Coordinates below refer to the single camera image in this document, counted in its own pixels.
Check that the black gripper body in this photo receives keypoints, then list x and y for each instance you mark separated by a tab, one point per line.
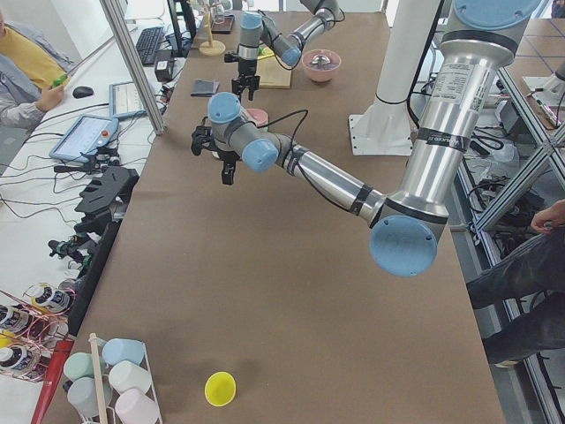
228	162
245	70

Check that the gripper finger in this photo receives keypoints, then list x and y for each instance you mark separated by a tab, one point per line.
251	90
237	89
228	173

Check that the small pink bowl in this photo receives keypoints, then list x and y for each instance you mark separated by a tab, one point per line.
258	116

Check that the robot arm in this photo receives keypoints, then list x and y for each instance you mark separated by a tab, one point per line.
258	28
481	38

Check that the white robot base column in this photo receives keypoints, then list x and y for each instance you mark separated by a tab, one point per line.
385	127

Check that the large pink ice bowl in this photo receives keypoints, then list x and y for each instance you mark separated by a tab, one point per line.
321	75

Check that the wooden cutting board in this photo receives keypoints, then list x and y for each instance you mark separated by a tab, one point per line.
272	74

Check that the grey folded cloth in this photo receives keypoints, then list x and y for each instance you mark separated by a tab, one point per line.
204	88

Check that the wooden mug tree stand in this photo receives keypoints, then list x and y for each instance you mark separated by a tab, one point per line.
210	47

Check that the black framed tray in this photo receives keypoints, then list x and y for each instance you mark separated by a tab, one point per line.
223	25

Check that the black keyboard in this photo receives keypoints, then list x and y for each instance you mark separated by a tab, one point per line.
148	44

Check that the black tool stand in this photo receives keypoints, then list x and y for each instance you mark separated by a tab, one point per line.
94	234

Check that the blue teach pendant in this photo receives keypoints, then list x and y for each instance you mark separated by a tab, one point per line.
84	138

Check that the black computer mouse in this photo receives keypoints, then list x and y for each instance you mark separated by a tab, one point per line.
82	92

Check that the seated person yellow shirt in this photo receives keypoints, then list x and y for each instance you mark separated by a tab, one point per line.
30	65

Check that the blue cup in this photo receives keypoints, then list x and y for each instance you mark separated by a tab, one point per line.
119	349

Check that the yellow plastic cup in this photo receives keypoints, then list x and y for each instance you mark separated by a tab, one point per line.
220	389

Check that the white cup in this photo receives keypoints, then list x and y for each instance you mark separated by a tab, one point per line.
127	375

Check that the green cup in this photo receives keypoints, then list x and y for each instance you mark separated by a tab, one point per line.
79	365

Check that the pink cup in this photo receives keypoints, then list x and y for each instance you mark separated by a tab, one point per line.
134	406

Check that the grey cup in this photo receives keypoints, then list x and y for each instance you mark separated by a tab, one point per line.
82	396

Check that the standing person green shirt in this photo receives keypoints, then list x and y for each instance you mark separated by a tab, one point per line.
536	265

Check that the aluminium frame post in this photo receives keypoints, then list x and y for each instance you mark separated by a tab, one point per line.
113	14

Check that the wire cup rack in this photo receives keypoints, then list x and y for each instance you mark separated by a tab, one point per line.
106	395

